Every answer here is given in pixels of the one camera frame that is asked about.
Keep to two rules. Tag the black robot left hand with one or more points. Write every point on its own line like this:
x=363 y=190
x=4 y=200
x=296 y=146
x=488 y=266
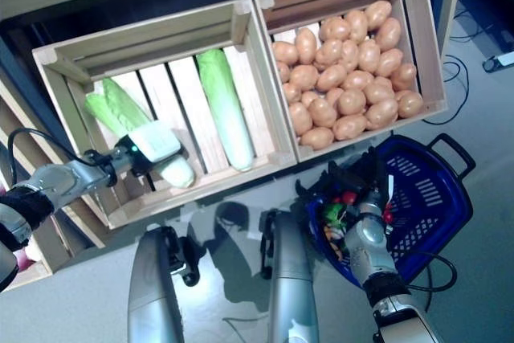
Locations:
x=158 y=142

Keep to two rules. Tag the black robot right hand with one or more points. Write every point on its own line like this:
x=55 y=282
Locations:
x=353 y=174

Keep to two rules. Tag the napa cabbage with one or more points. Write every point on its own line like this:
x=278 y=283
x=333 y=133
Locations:
x=120 y=108
x=225 y=110

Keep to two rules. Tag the blue plastic shopping basket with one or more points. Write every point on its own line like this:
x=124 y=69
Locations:
x=433 y=198

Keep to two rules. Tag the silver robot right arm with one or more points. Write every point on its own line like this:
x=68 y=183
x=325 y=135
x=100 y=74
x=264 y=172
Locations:
x=367 y=242

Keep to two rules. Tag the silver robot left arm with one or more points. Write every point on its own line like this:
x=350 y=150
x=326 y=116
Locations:
x=60 y=180

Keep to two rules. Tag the small red tomato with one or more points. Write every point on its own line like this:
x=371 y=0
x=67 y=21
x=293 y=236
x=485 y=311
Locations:
x=348 y=197

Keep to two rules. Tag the small green pepper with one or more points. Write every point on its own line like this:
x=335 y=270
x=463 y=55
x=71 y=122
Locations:
x=335 y=214

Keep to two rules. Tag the tan potato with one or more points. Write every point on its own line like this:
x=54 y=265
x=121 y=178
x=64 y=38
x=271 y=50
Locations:
x=377 y=92
x=351 y=102
x=283 y=72
x=368 y=55
x=357 y=80
x=409 y=104
x=381 y=114
x=377 y=13
x=300 y=116
x=388 y=62
x=333 y=94
x=334 y=27
x=303 y=76
x=306 y=43
x=383 y=82
x=285 y=51
x=388 y=33
x=356 y=23
x=331 y=51
x=331 y=76
x=291 y=92
x=322 y=112
x=317 y=137
x=403 y=76
x=347 y=54
x=309 y=98
x=349 y=126

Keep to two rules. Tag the wooden napa cabbage crate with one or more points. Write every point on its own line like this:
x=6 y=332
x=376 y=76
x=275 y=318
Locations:
x=140 y=43

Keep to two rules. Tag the silver robot right leg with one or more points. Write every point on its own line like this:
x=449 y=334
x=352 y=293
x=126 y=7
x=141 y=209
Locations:
x=289 y=278

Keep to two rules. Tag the silver robot leg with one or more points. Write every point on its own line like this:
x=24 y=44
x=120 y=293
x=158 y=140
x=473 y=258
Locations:
x=148 y=291
x=289 y=278

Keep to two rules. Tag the silver robot left leg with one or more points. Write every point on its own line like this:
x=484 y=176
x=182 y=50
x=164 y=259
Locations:
x=148 y=291

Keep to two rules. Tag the wooden onion crate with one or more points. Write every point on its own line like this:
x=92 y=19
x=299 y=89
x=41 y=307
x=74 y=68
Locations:
x=48 y=262

